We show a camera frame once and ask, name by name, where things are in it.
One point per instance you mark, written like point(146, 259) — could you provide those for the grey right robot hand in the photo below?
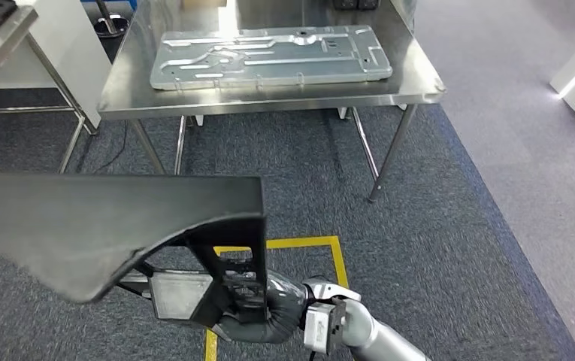
point(180, 296)

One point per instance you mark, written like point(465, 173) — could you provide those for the black plastic mounting plate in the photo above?
point(93, 224)

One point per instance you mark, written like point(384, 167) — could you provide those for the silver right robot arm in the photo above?
point(391, 344)

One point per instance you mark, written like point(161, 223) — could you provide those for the stainless steel workbench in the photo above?
point(416, 65)

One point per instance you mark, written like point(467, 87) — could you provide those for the yellow floor tape square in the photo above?
point(307, 242)

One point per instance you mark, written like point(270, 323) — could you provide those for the stamped grey metal panel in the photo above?
point(277, 65)

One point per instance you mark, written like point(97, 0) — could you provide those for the stanchion with black base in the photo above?
point(110, 27)

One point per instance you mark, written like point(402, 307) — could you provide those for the white cabinet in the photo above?
point(58, 40)

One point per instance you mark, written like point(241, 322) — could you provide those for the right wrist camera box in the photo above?
point(319, 326)

